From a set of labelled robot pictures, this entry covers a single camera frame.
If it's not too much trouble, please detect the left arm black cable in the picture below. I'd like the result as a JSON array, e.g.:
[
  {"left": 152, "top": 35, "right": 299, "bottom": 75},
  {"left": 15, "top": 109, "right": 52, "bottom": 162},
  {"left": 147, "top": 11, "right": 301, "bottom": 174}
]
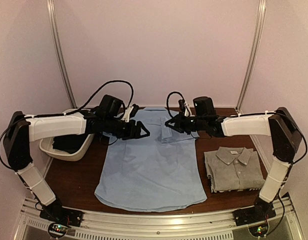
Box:
[{"left": 0, "top": 80, "right": 135, "bottom": 168}]

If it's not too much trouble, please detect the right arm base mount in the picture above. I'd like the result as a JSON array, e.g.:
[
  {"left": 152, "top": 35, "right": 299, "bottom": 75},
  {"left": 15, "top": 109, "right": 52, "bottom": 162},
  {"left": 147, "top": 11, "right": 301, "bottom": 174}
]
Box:
[{"left": 232, "top": 197, "right": 276, "bottom": 226}]

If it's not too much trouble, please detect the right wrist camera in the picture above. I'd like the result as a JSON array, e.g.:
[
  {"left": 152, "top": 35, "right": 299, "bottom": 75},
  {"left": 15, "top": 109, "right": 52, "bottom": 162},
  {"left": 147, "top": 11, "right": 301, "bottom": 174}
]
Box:
[{"left": 178, "top": 99, "right": 192, "bottom": 117}]

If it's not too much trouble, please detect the front aluminium rail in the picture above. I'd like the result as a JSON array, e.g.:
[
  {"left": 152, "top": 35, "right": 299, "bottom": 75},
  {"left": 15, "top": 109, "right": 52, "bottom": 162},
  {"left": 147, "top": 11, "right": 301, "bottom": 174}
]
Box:
[{"left": 12, "top": 196, "right": 305, "bottom": 240}]

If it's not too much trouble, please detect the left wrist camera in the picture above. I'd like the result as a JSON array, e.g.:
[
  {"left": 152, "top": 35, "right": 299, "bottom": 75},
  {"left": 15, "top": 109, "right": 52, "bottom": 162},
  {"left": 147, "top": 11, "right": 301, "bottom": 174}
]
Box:
[{"left": 121, "top": 104, "right": 140, "bottom": 123}]

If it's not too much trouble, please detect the white plastic basket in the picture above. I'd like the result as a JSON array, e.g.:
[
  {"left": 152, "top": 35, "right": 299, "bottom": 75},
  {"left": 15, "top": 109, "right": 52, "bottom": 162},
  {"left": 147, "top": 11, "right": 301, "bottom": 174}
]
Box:
[{"left": 38, "top": 119, "right": 95, "bottom": 162}]

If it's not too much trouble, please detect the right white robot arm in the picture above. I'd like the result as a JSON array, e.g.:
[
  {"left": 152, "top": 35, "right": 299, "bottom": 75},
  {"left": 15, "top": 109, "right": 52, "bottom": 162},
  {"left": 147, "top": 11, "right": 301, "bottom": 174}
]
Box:
[{"left": 165, "top": 96, "right": 303, "bottom": 221}]

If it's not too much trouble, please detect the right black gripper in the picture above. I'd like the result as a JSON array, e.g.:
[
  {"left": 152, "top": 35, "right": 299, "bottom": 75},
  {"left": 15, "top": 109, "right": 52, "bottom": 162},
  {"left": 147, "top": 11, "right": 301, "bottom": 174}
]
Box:
[{"left": 165, "top": 111, "right": 207, "bottom": 135}]

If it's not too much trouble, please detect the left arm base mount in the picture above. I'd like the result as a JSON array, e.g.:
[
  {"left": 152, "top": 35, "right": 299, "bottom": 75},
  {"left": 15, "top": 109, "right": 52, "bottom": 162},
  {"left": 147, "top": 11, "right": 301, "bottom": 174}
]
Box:
[{"left": 39, "top": 199, "right": 83, "bottom": 227}]

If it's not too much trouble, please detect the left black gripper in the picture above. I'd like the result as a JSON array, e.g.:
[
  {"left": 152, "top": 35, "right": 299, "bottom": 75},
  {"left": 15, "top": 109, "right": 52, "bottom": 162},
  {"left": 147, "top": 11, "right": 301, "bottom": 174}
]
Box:
[{"left": 104, "top": 116, "right": 150, "bottom": 141}]

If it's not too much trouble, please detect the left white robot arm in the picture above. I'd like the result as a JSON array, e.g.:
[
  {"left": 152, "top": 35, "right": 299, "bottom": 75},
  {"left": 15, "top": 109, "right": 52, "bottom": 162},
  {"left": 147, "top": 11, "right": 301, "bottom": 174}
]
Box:
[{"left": 1, "top": 94, "right": 150, "bottom": 222}]

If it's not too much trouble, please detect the light blue shirt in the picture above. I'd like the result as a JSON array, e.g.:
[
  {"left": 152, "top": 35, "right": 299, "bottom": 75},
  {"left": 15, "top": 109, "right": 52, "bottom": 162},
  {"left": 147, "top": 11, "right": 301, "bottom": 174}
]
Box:
[{"left": 94, "top": 107, "right": 207, "bottom": 212}]

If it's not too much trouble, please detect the black shirt in basket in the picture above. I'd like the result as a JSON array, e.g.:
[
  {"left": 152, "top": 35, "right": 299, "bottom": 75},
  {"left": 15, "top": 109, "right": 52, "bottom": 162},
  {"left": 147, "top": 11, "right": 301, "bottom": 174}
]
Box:
[{"left": 52, "top": 134, "right": 88, "bottom": 154}]

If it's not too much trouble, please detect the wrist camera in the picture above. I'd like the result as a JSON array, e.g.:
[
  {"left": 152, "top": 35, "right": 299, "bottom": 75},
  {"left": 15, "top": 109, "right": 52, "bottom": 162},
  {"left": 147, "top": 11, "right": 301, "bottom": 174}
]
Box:
[
  {"left": 178, "top": 99, "right": 192, "bottom": 117},
  {"left": 121, "top": 104, "right": 140, "bottom": 123}
]

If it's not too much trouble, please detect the folded grey shirt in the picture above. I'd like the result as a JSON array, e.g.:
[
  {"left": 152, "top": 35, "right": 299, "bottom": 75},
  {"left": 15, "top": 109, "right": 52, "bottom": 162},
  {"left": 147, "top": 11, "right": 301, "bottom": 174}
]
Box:
[{"left": 204, "top": 147, "right": 265, "bottom": 192}]

